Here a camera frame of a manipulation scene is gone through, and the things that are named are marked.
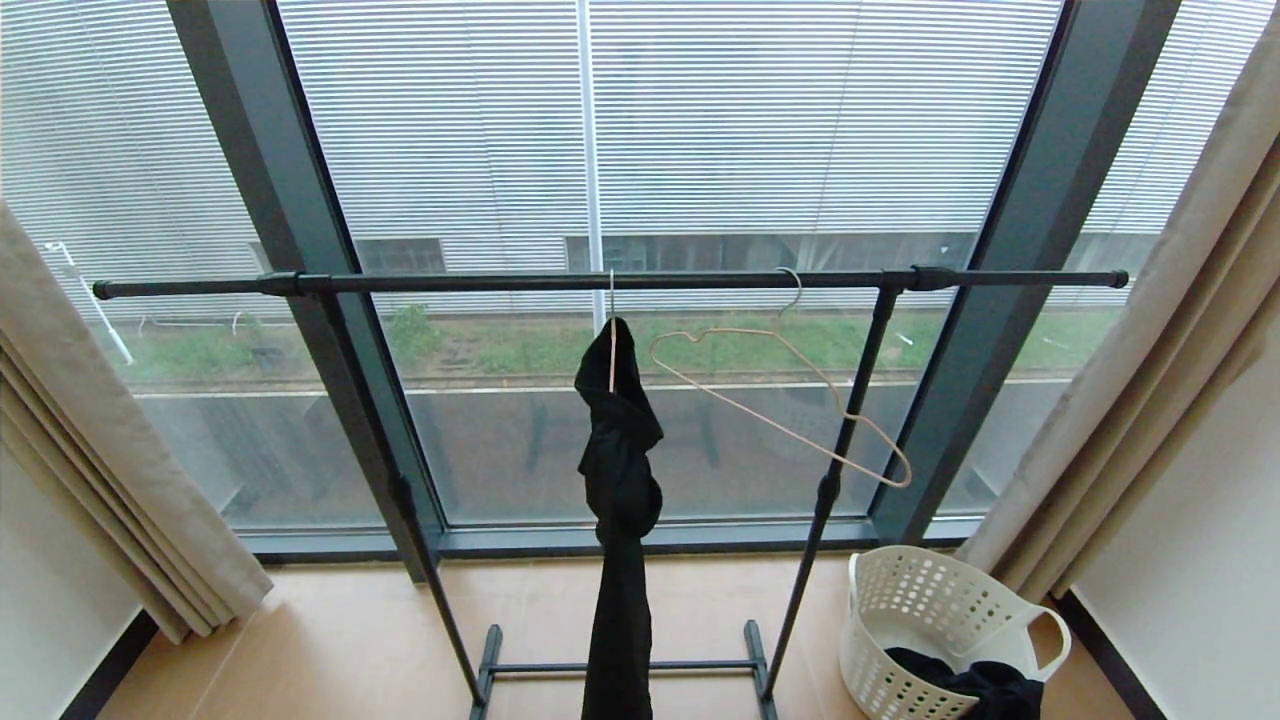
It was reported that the pink clothes hanger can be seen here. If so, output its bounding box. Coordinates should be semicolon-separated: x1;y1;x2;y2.
605;268;621;396
650;266;913;491

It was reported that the black clothes rack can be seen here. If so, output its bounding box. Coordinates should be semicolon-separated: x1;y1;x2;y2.
92;266;1131;720

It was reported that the white laundry basket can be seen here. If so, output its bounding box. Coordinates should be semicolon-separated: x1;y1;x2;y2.
840;545;1073;720

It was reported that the heap of clothes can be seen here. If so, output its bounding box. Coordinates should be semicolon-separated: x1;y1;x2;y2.
885;647;1046;720

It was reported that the window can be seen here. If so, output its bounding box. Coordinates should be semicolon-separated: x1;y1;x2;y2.
0;0;1280;556

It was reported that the beige curtain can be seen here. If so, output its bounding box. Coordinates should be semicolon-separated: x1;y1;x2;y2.
955;15;1280;606
0;200;273;643

